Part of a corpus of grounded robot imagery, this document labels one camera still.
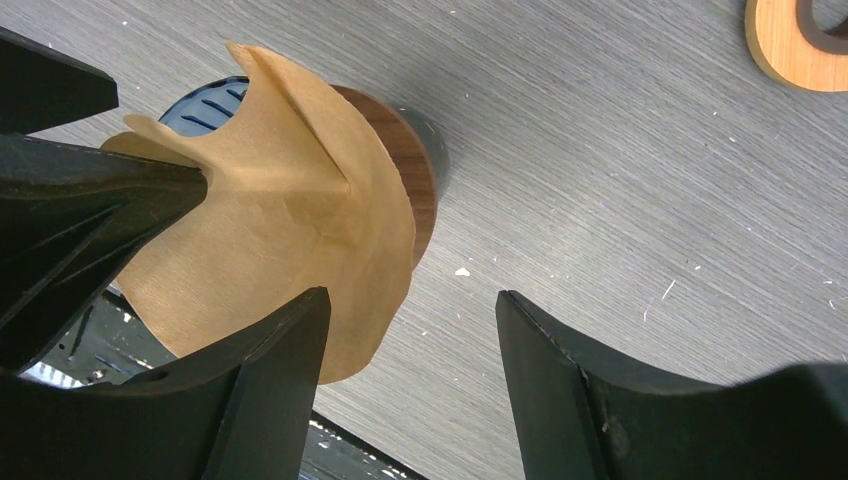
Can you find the brown paper coffee filter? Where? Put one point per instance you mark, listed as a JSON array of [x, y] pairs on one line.
[[301, 193]]

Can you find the blue glass dripper cone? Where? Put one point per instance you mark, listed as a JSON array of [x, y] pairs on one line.
[[206, 108]]

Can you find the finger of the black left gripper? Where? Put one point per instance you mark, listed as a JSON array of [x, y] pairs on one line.
[[71, 218], [42, 88]]

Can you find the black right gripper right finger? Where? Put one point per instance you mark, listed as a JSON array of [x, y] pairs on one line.
[[584, 410]]

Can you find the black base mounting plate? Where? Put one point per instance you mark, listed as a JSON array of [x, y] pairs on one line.
[[199, 397]]

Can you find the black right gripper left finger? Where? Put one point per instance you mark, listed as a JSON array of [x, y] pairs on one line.
[[185, 411]]

